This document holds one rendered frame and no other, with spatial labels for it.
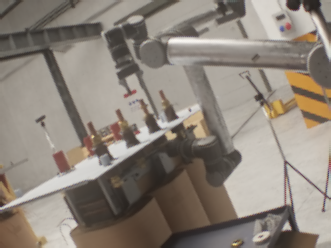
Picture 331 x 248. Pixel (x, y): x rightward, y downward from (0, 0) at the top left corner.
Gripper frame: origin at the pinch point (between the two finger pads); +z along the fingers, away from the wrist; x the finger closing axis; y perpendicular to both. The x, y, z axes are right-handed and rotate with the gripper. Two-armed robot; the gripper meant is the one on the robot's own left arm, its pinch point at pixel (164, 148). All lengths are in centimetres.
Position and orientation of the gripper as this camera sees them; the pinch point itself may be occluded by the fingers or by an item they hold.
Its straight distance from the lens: 248.9
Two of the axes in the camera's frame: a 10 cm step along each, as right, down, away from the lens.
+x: -6.5, 3.4, -6.8
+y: -2.7, -9.4, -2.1
